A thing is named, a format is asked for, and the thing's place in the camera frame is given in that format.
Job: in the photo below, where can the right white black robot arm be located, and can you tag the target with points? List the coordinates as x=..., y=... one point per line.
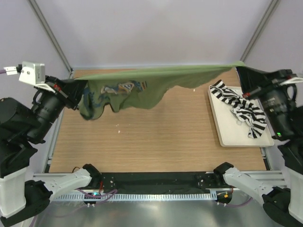
x=279, y=193

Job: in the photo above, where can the green tank top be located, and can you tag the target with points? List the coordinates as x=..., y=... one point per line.
x=142, y=88

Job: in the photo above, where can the aluminium frame rail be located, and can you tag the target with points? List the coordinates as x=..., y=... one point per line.
x=156, y=186

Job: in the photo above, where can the right aluminium corner post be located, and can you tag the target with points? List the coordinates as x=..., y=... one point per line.
x=270, y=9

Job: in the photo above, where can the aluminium corner post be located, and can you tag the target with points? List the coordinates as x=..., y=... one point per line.
x=270, y=9
x=42, y=20

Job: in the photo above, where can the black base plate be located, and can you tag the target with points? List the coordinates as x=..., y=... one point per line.
x=156, y=180

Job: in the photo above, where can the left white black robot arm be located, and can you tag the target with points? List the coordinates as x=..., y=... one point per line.
x=21, y=128

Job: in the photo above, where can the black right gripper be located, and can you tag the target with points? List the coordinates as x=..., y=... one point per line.
x=253, y=81

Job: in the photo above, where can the left aluminium corner post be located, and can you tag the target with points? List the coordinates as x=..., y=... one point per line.
x=42, y=20

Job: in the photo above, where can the wide-striped black white tank top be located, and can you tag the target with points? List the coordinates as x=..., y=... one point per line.
x=243, y=109

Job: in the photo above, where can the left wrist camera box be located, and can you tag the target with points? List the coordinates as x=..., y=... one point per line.
x=32, y=73

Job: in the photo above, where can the slotted cable duct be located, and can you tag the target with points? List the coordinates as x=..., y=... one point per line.
x=94, y=196

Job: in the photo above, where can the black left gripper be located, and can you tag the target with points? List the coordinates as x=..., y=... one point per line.
x=71, y=90

